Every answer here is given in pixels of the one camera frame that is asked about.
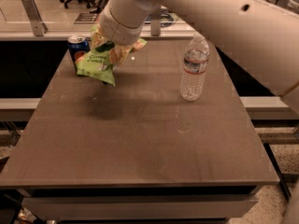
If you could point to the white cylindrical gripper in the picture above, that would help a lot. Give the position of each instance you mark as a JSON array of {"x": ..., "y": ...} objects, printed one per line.
[{"x": 114, "y": 29}]

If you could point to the green rice chip bag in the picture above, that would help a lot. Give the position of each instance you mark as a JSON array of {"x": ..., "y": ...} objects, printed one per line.
[{"x": 95, "y": 63}]

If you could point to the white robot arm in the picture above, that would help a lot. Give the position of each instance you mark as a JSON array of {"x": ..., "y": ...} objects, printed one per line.
[{"x": 262, "y": 38}]

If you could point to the blue pepsi can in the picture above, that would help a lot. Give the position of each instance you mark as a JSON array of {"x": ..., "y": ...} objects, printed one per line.
[{"x": 78, "y": 46}]

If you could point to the clear plastic water bottle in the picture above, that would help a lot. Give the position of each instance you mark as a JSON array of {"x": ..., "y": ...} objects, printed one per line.
[{"x": 195, "y": 61}]

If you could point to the grey table drawer front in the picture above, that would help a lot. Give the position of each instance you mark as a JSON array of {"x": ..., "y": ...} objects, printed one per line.
[{"x": 140, "y": 208}]

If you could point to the middle metal railing post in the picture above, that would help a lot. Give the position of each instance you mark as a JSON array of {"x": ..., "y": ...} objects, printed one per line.
[{"x": 155, "y": 23}]

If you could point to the left metal railing post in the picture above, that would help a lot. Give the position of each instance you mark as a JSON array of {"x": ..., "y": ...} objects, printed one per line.
[{"x": 39, "y": 28}]

